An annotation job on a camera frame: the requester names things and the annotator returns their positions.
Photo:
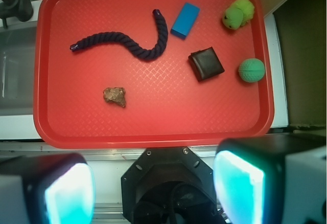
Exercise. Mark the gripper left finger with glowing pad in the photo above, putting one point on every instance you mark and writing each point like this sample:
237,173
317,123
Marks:
58,188

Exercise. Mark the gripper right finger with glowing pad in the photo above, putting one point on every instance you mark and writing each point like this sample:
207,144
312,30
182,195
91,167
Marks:
272,179

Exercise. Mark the brown rock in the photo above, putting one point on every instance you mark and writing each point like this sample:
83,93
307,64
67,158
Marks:
115,95

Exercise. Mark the green dimpled ball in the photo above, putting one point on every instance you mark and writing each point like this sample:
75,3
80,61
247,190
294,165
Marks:
251,70

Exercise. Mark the black leather wallet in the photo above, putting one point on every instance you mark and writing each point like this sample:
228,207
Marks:
205,64

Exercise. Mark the red plastic tray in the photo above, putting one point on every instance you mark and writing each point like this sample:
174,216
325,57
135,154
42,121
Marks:
166,106

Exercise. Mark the stainless steel sink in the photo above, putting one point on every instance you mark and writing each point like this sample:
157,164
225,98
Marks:
17,69

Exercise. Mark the green plush toy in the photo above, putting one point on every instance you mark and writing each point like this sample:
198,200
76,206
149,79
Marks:
238,14

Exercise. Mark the brown cardboard box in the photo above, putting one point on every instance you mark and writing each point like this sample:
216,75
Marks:
301,27

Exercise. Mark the blue rectangular block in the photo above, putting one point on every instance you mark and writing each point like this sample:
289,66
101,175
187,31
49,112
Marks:
185,20

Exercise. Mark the grey sink faucet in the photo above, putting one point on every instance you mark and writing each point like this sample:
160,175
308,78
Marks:
21,9

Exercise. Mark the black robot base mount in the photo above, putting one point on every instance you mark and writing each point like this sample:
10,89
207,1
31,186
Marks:
169,185

